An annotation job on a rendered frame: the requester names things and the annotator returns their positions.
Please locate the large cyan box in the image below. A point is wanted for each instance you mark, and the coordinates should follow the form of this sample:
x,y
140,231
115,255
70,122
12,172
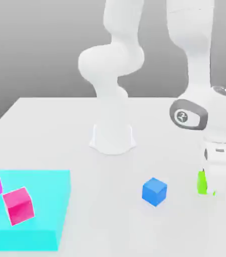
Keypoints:
x,y
46,200

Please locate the small green cube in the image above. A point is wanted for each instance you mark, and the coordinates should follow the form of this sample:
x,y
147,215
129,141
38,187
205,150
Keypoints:
x,y
201,183

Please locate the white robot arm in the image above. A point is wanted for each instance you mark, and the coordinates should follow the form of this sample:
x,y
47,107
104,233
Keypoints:
x,y
108,66

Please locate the small blue cube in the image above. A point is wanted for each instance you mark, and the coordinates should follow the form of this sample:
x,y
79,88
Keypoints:
x,y
154,191

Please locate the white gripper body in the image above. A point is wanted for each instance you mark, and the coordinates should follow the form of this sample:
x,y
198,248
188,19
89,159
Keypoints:
x,y
218,172

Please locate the small pink cube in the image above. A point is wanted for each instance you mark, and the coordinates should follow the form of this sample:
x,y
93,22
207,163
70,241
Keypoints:
x,y
18,205

